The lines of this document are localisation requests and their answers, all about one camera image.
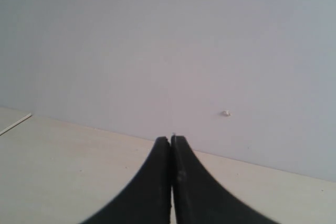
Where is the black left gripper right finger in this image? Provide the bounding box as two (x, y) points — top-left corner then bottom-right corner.
(171, 135), (275, 223)

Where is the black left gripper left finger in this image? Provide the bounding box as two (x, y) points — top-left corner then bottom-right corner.
(84, 136), (171, 223)

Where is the white blob on wall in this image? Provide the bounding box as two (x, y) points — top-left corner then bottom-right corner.
(220, 110), (232, 117)

